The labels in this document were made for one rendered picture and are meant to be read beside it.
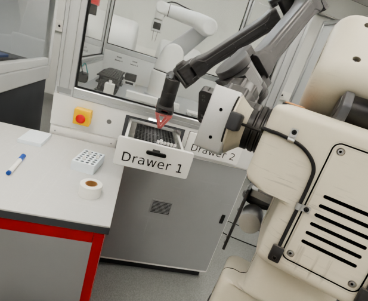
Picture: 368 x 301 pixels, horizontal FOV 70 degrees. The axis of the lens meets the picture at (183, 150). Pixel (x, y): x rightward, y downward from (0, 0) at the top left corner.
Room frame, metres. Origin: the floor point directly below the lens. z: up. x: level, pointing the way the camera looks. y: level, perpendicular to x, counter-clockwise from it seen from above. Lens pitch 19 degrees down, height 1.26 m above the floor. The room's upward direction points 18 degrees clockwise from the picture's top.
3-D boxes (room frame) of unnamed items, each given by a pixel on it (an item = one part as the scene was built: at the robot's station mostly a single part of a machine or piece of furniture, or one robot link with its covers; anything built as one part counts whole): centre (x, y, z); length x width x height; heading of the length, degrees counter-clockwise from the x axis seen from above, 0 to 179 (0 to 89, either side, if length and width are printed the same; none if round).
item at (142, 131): (1.12, 0.14, 0.87); 0.22 x 0.18 x 0.06; 13
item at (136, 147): (0.93, 0.10, 0.87); 0.29 x 0.02 x 0.11; 103
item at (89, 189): (0.74, 0.25, 0.78); 0.07 x 0.07 x 0.04
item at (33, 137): (1.00, 0.61, 0.77); 0.13 x 0.09 x 0.02; 13
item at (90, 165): (0.92, 0.34, 0.78); 0.12 x 0.08 x 0.04; 4
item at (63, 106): (1.70, 0.23, 0.87); 1.02 x 0.95 x 0.14; 103
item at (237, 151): (1.28, -0.14, 0.87); 0.29 x 0.02 x 0.11; 103
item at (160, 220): (1.70, 0.22, 0.40); 1.03 x 0.95 x 0.80; 103
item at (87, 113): (1.13, 0.48, 0.88); 0.07 x 0.05 x 0.07; 103
